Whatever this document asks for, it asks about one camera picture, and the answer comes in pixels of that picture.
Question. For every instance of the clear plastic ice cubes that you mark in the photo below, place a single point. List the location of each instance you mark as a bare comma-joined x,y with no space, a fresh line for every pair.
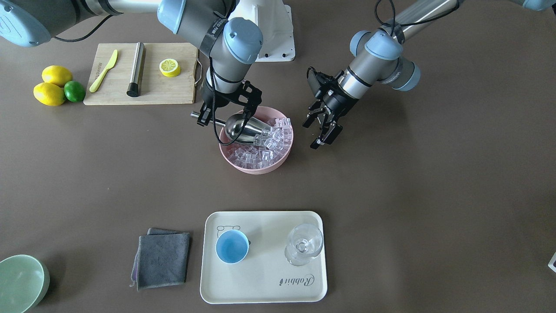
275,147

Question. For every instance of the yellow plastic knife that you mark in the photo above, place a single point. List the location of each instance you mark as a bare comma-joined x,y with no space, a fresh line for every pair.
109,65

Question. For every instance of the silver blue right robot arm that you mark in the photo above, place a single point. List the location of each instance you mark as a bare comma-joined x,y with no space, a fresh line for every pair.
232,45

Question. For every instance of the cream rectangular tray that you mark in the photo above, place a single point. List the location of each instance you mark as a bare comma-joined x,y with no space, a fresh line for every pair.
264,275

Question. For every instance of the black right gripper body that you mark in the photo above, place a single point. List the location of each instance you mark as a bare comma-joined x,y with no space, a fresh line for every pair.
220,99

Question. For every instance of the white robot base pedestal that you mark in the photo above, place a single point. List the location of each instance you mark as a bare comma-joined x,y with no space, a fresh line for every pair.
273,17

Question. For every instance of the grey folded cloth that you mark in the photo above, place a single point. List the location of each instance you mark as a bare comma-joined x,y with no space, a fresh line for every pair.
161,259

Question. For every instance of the yellow lemon half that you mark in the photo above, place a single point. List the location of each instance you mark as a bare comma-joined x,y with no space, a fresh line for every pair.
169,68

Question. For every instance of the clear wine glass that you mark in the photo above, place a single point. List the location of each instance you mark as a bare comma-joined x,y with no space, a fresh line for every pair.
304,243

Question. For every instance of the bamboo cutting board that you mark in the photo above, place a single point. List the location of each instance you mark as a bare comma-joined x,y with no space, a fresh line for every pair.
154,87

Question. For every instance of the light blue cup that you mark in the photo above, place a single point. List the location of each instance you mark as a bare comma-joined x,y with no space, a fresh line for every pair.
232,246

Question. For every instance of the mint green bowl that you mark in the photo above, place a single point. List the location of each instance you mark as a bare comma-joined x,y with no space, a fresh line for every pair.
24,280

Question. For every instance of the silver metal muddler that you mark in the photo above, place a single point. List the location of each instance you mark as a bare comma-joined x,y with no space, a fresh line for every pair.
134,85

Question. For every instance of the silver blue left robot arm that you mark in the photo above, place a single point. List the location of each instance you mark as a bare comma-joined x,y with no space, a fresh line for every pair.
377,58

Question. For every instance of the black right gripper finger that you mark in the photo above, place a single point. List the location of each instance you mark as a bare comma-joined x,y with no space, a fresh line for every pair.
249,109
206,114

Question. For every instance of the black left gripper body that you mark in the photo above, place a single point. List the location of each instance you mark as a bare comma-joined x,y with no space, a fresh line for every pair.
337,99

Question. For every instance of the silver metal ice scoop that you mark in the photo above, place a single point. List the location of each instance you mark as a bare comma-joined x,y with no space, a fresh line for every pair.
234,130

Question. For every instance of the green lime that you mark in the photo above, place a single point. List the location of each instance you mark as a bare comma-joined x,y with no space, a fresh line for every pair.
74,91

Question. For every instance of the pink ribbed bowl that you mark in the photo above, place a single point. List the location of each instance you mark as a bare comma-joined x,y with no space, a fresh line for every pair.
263,114

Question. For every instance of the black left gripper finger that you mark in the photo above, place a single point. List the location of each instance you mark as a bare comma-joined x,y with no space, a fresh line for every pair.
329,132
316,112

